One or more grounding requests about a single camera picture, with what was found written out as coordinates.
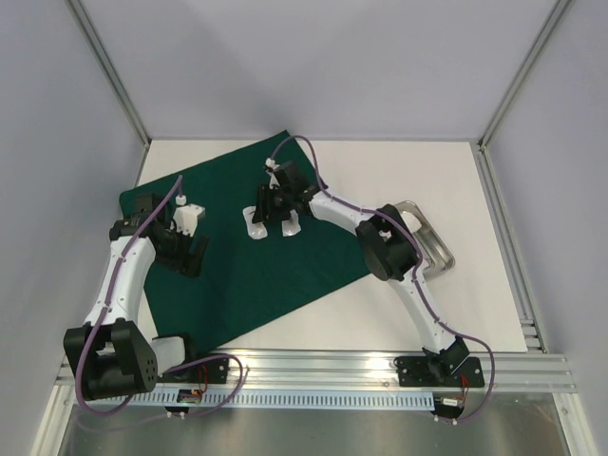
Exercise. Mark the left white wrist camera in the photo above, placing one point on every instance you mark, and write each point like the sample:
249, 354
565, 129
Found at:
187, 218

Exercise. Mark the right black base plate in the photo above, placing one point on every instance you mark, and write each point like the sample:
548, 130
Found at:
417, 371

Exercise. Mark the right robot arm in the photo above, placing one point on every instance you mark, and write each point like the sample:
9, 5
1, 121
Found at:
389, 249

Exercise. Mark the clear pouch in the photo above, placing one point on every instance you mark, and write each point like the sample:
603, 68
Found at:
255, 230
290, 226

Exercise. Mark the right aluminium frame post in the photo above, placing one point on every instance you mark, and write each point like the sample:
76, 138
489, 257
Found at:
531, 58

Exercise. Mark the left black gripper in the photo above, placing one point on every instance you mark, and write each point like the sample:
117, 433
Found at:
186, 263

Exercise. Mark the aluminium frame post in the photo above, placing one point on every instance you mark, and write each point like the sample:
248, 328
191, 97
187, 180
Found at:
94, 40
531, 58

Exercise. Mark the stainless steel tray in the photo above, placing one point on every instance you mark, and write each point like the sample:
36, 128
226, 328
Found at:
437, 257

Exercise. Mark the green surgical cloth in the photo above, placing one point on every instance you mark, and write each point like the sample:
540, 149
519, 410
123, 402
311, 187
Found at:
245, 283

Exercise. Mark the aluminium front rail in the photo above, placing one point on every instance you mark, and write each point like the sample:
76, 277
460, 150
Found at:
374, 370

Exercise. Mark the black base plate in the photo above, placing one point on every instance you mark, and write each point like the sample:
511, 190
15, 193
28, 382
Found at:
417, 371
210, 369

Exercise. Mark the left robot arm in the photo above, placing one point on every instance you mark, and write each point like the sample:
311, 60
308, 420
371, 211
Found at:
109, 356

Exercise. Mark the grey slotted cable duct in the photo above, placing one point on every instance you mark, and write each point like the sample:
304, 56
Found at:
291, 399

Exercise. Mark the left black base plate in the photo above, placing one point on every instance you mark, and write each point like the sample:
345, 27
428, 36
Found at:
210, 369

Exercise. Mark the left aluminium frame post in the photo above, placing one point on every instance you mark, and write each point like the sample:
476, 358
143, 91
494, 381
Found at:
94, 40

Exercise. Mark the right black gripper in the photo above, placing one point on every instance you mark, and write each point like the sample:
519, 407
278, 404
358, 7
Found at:
262, 204

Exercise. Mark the white gauze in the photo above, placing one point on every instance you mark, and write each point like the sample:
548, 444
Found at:
412, 222

